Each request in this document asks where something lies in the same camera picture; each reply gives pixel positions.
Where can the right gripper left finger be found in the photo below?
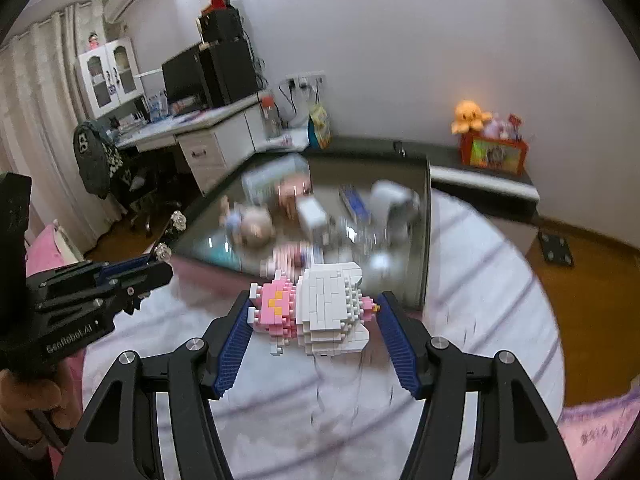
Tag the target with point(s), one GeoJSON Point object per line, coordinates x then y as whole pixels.
{"type": "Point", "coordinates": [118, 435]}

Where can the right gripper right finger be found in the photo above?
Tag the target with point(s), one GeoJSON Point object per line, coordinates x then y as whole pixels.
{"type": "Point", "coordinates": [515, 434]}

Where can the pink doll figurine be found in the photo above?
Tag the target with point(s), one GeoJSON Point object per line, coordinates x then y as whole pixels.
{"type": "Point", "coordinates": [247, 225]}

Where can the clear plastic box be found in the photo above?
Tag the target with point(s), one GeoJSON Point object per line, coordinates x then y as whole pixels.
{"type": "Point", "coordinates": [260, 184]}

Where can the white charger cube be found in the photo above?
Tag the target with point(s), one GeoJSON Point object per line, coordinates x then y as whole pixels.
{"type": "Point", "coordinates": [311, 216]}

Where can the left hand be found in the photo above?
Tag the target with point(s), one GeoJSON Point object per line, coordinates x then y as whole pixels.
{"type": "Point", "coordinates": [57, 395]}

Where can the pink quilt bedding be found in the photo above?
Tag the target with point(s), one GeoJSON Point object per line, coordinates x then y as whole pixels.
{"type": "Point", "coordinates": [594, 432]}

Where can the black office chair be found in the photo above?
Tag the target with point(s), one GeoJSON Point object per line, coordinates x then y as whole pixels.
{"type": "Point", "coordinates": [142, 186]}

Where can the grey jacket on chair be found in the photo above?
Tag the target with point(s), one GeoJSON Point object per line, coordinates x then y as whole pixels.
{"type": "Point", "coordinates": [99, 162]}

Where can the striped white tablecloth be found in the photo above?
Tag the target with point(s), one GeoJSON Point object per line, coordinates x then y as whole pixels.
{"type": "Point", "coordinates": [354, 416]}

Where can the black bathroom scale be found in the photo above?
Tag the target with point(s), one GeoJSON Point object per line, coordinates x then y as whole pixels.
{"type": "Point", "coordinates": [555, 249]}

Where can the beige curtain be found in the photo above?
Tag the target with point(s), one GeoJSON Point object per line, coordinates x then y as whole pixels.
{"type": "Point", "coordinates": [41, 105]}

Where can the white desk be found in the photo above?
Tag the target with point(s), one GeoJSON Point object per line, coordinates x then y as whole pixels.
{"type": "Point", "coordinates": [212, 142]}

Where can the pink black storage box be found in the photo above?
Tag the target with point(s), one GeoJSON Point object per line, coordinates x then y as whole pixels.
{"type": "Point", "coordinates": [279, 211]}

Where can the black computer monitor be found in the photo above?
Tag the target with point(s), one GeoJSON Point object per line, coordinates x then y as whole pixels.
{"type": "Point", "coordinates": [183, 79]}

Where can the red picture box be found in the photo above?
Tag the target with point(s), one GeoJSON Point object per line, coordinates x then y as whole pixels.
{"type": "Point", "coordinates": [507, 156]}

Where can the clear water bottle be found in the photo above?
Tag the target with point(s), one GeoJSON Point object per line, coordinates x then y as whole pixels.
{"type": "Point", "coordinates": [270, 113]}

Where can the black computer tower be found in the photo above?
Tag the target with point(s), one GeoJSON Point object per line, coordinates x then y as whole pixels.
{"type": "Point", "coordinates": [228, 72]}

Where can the orange octopus plush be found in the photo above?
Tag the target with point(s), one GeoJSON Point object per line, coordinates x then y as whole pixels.
{"type": "Point", "coordinates": [468, 116]}

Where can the yellow snack bag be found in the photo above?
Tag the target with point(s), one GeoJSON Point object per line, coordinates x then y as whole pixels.
{"type": "Point", "coordinates": [319, 130]}

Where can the black speaker box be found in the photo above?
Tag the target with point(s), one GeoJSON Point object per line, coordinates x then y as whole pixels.
{"type": "Point", "coordinates": [221, 25]}

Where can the white wall cabinet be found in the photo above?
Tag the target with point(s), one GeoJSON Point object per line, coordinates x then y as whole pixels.
{"type": "Point", "coordinates": [108, 77]}

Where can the wall power outlet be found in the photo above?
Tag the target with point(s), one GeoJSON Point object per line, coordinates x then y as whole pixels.
{"type": "Point", "coordinates": [316, 79]}

